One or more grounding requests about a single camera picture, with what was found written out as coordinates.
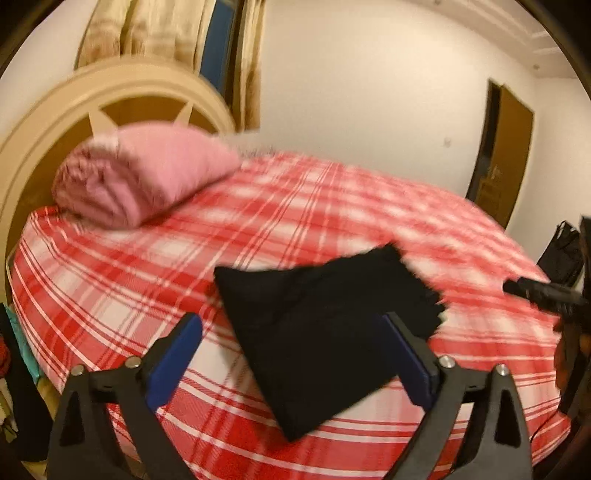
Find black pants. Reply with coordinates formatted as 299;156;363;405
213;243;448;442

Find person's right hand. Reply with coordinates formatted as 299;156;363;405
553;318;580;389

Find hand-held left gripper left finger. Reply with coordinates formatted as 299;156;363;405
46;313;204;480

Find teal cloth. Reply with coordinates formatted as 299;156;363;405
7;318;43;385

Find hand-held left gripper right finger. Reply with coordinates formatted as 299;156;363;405
381;311;534;480

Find black bag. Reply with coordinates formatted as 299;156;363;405
538;220;585;288

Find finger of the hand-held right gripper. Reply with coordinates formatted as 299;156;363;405
502;277;591;320

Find beige patterned curtain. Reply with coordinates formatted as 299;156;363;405
76;0;218;71
233;0;267;131

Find red plaid blanket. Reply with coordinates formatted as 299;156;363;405
10;152;571;480

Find pink pillow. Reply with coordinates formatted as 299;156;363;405
52;124;242;229

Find dark cloth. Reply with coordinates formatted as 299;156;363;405
0;305;52;464

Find cream wooden headboard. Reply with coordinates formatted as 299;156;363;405
0;60;238;296

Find window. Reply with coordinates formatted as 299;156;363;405
198;0;242;90

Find grey fringed cloth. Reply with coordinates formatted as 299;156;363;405
222;131;279;158

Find brown wooden door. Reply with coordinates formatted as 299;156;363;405
465;78;536;228

